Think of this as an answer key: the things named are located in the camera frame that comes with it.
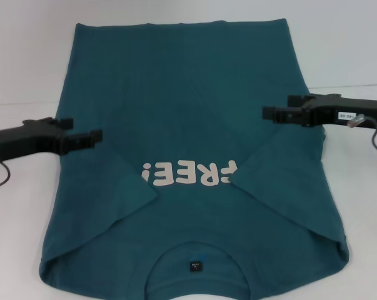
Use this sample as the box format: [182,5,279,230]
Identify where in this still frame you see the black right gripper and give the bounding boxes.
[262,92,377,128]

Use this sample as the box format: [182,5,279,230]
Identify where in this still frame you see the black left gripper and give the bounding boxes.
[0,117,103,163]

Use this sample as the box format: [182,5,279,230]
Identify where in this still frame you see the teal t-shirt with FREE print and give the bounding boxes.
[38,19,351,300]

